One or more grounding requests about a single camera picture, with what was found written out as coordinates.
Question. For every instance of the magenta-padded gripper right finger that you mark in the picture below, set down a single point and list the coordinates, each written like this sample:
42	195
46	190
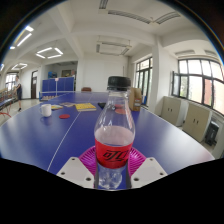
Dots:
148	171

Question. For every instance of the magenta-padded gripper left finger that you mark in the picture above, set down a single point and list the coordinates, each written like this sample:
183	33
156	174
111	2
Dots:
75	171

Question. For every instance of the clear bottle with red label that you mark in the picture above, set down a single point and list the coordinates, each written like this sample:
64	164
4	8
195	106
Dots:
114	146

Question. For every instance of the flat round red coaster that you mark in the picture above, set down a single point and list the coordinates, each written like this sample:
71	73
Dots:
64	116

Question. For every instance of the white two-door cabinet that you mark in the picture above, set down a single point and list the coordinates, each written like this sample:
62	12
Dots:
173	111
196	122

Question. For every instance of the large yellow book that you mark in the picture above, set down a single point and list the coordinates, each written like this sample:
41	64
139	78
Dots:
85	106

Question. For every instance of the yellow and blue booklet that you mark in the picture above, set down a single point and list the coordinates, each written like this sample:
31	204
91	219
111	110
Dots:
57	107

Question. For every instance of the grey striped notebook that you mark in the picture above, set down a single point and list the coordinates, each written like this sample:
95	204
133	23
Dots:
67	104

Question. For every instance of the white mug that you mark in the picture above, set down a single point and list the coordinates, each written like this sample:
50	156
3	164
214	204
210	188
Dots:
46	110

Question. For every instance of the brown cardboard box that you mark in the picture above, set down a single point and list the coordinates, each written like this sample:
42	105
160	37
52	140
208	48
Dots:
136	99

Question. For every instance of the black bin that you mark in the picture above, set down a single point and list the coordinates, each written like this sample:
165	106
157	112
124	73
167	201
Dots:
212	133

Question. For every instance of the brown armchair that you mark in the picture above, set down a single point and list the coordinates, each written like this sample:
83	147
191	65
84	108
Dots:
86	89

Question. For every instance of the folded blue table tennis tables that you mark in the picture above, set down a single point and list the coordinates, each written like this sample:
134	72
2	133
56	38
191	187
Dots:
58	85

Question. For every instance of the tall black-framed window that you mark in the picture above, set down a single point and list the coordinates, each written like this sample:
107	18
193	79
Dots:
144	78

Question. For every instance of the dark brown door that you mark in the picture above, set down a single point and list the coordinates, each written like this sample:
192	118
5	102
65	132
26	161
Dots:
34	85

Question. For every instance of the blue table with red legs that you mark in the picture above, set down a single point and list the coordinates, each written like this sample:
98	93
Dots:
6	104

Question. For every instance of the person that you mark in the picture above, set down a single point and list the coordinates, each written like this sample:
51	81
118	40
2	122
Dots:
18	90

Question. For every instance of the wide black-framed window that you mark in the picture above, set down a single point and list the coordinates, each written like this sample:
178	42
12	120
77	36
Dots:
200	83

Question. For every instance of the low shelf unit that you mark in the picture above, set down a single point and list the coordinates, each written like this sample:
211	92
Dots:
5	95

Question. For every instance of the group of ceiling lights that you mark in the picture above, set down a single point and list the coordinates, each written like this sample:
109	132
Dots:
49	53

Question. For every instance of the ceiling air conditioner unit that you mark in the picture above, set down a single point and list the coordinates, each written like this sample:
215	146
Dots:
113	48

